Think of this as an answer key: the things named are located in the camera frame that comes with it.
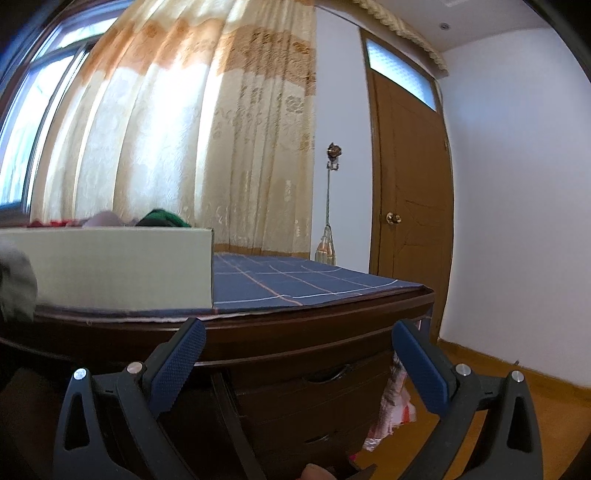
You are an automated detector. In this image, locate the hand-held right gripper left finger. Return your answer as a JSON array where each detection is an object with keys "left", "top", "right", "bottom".
[{"left": 53, "top": 318, "right": 207, "bottom": 480}]

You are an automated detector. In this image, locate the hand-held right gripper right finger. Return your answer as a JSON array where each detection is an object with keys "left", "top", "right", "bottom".
[{"left": 392, "top": 318, "right": 546, "bottom": 480}]

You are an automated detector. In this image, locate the white cardboard box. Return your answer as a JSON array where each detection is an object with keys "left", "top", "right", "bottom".
[{"left": 0, "top": 226, "right": 214, "bottom": 309}]

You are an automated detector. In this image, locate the green black striped underwear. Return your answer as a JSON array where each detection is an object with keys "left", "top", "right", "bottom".
[{"left": 136, "top": 209, "right": 192, "bottom": 228}]

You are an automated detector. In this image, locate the lavender bra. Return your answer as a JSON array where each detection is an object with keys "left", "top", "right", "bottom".
[{"left": 81, "top": 211, "right": 134, "bottom": 228}]

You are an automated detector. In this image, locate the grey beige underwear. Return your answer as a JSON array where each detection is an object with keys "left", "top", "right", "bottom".
[{"left": 0, "top": 244, "right": 38, "bottom": 321}]

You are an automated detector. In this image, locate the wooden side drawer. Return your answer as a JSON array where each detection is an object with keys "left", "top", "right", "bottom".
[
  {"left": 249, "top": 406, "right": 386, "bottom": 462},
  {"left": 231, "top": 357, "right": 395, "bottom": 411}
]

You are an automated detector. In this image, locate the red white plastic bag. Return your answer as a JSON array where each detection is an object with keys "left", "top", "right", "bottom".
[{"left": 362, "top": 353, "right": 419, "bottom": 455}]

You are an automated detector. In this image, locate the dark wooden desk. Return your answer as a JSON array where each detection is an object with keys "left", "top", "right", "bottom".
[{"left": 0, "top": 288, "right": 437, "bottom": 480}]

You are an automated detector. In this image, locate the blue checked tablecloth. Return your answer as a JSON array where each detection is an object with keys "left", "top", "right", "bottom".
[{"left": 34, "top": 251, "right": 435, "bottom": 319}]

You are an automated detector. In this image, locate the curtain tieback tassel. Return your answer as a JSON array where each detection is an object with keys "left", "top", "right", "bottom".
[{"left": 315, "top": 171, "right": 338, "bottom": 266}]

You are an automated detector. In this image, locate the brown wooden door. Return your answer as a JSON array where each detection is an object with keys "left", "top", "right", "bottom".
[{"left": 367, "top": 28, "right": 455, "bottom": 344}]

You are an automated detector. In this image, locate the beige patterned curtain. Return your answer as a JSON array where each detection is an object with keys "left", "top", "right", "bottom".
[{"left": 30, "top": 0, "right": 319, "bottom": 259}]

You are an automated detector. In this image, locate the wooden framed window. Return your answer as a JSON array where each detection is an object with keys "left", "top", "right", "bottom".
[{"left": 0, "top": 14, "right": 98, "bottom": 217}]

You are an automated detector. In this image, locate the frosted transom window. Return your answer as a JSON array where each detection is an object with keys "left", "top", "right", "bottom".
[{"left": 365, "top": 37, "right": 438, "bottom": 112}]

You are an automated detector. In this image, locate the cream fringed curtain valance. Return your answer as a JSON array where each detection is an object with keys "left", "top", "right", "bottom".
[{"left": 351, "top": 0, "right": 451, "bottom": 77}]

